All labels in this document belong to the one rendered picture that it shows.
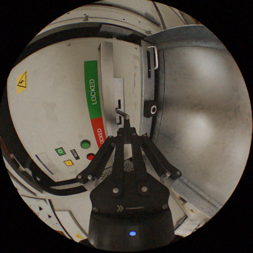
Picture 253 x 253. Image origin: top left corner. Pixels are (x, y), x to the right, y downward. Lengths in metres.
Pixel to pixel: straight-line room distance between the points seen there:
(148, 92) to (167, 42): 0.23
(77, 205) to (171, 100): 0.67
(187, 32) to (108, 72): 0.27
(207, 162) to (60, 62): 0.52
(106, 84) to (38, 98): 0.19
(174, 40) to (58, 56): 0.35
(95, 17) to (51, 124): 0.31
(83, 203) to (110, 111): 0.48
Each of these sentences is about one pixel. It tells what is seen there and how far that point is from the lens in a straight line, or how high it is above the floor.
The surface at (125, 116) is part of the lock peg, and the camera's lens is 0.19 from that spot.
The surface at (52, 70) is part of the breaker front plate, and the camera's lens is 0.24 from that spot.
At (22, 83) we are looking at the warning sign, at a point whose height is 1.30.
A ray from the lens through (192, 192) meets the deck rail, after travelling 0.46.
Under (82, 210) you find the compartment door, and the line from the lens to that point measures 0.53.
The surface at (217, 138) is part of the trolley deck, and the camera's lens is 0.29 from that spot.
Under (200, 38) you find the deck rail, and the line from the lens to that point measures 0.33.
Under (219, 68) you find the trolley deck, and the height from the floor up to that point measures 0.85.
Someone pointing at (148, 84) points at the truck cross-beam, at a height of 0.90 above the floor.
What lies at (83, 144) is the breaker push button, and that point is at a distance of 0.25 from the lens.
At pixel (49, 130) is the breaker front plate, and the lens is 0.25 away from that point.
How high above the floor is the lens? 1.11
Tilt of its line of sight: 26 degrees down
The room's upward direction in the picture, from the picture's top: 107 degrees counter-clockwise
